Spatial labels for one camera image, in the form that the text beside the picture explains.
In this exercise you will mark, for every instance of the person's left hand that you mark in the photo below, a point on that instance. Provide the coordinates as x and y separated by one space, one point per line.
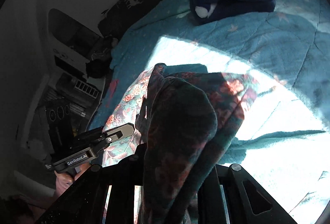
64 180

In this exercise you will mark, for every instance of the white grid panel device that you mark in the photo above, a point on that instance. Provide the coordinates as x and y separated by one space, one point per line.
86 89

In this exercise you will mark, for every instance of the teal star pattern quilt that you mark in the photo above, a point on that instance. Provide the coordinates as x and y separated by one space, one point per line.
284 139

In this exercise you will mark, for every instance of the floral patterned small garment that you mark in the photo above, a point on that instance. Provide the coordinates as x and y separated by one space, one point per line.
187 118

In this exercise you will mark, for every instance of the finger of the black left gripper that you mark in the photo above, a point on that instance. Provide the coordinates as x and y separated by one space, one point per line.
119 132

